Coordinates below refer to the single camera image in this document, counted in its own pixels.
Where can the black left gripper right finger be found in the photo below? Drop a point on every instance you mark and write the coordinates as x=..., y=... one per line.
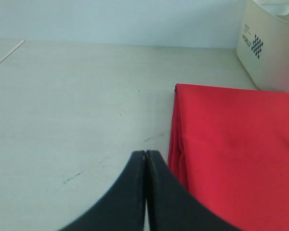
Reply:
x=171, y=207

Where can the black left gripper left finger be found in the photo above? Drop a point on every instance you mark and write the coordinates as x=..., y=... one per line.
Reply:
x=122, y=207

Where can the red scalloped table cloth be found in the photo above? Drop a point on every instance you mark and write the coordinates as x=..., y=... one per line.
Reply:
x=230, y=149

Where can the cream plastic storage bin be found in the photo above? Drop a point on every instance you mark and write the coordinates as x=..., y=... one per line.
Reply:
x=263, y=45

